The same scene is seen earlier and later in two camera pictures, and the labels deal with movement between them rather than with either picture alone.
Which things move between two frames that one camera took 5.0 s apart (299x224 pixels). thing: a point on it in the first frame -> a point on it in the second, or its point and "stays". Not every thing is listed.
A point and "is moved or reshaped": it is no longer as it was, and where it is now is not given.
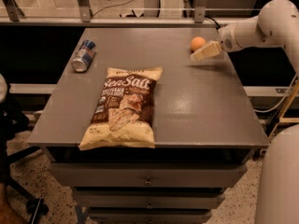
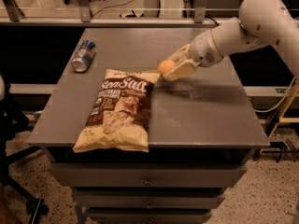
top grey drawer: [151, 175] stays
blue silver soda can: [84, 55] stays
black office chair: [14, 121] stays
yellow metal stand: [287, 103] stays
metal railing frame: [12, 17] stays
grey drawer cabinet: [206, 131] stays
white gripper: [228, 38] -> [202, 51]
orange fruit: [197, 42] is moved or reshaped
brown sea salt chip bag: [124, 112] is moved or reshaped
